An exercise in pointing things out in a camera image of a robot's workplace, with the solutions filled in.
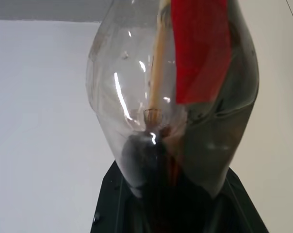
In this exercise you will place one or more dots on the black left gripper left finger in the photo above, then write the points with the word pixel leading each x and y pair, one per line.
pixel 112 208

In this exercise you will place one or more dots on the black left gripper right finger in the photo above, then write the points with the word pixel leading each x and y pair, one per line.
pixel 236 211

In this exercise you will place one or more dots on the cola bottle with red label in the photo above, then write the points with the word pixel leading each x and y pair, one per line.
pixel 197 60

